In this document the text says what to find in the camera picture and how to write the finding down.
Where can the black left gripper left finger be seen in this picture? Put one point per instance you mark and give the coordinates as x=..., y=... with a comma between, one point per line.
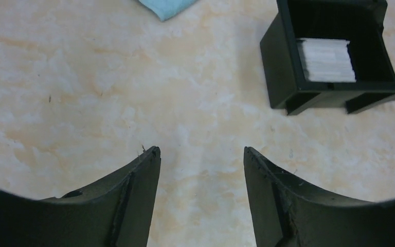
x=115, y=210

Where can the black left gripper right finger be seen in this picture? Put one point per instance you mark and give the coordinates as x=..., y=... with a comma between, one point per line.
x=289, y=211

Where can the grey credit card stack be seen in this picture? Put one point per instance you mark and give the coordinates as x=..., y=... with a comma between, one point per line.
x=326, y=60

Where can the black plastic card box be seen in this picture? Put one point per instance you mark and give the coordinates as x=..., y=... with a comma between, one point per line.
x=361, y=23

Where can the light blue cloth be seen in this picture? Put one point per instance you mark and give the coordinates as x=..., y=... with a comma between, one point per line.
x=167, y=9

